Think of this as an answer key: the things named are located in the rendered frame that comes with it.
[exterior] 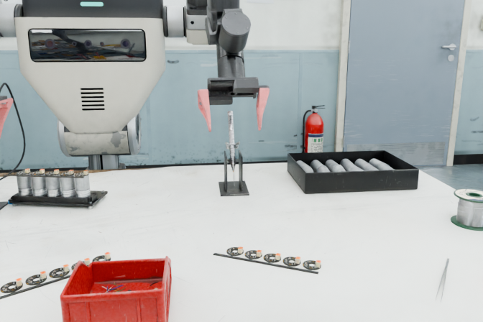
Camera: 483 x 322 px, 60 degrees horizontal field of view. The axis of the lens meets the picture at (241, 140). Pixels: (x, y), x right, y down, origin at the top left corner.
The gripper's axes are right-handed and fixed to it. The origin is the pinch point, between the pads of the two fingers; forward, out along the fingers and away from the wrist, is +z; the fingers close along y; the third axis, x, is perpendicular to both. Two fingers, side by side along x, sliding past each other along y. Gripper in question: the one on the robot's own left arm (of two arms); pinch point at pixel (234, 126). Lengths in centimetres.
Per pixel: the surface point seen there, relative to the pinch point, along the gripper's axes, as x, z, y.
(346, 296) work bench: -21.9, 33.4, 10.0
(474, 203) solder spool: -10.9, 20.3, 36.9
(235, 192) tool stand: 7.0, 11.3, -0.2
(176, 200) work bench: 5.4, 12.9, -11.8
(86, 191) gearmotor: 1.7, 11.6, -27.7
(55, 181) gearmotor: 1.4, 9.5, -33.3
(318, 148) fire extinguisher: 231, -88, 86
